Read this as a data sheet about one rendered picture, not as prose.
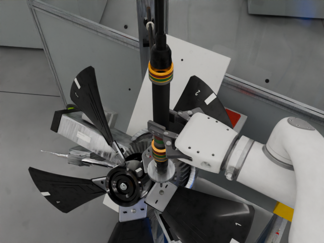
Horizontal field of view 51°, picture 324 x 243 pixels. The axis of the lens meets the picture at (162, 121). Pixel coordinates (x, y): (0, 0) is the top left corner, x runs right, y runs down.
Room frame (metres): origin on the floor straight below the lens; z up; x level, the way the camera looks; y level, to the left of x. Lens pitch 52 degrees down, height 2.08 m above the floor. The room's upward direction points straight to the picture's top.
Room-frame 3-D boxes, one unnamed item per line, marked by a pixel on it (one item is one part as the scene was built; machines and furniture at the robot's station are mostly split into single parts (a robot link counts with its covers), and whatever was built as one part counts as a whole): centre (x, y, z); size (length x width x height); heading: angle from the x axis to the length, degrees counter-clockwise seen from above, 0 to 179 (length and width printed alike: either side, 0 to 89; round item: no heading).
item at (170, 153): (0.36, -0.04, 1.53); 0.08 x 0.06 x 0.01; 119
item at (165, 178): (0.44, 0.00, 1.37); 0.09 x 0.07 x 0.10; 4
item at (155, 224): (0.44, 0.03, 0.91); 0.12 x 0.08 x 0.12; 149
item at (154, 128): (0.39, 0.01, 1.53); 0.07 x 0.03 x 0.03; 60
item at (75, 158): (0.61, 0.29, 1.08); 0.07 x 0.04 x 0.06; 70
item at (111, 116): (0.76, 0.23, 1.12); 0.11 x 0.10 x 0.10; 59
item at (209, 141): (0.37, -0.09, 1.53); 0.11 x 0.10 x 0.07; 59
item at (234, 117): (0.95, -0.31, 0.87); 0.08 x 0.08 x 0.02; 57
